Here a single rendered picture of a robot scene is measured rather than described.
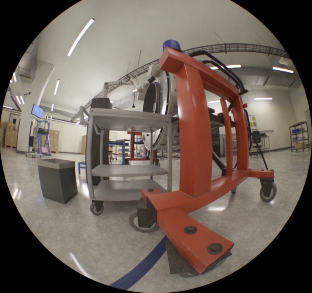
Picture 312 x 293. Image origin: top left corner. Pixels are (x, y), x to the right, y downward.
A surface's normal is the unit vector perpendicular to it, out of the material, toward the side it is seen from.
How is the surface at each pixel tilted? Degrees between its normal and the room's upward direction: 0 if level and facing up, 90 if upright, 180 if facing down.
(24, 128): 90
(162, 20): 180
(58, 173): 90
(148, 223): 90
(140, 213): 90
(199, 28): 180
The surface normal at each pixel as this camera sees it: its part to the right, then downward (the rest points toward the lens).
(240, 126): -0.94, -0.04
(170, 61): 0.00, 0.99
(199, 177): 0.35, -0.13
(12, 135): 0.86, -0.07
